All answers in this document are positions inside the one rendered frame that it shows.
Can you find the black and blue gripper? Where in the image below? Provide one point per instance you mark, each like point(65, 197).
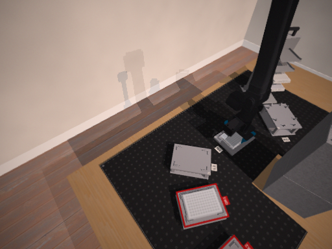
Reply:
point(249, 133)

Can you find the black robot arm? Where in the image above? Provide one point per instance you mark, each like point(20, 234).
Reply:
point(278, 24)

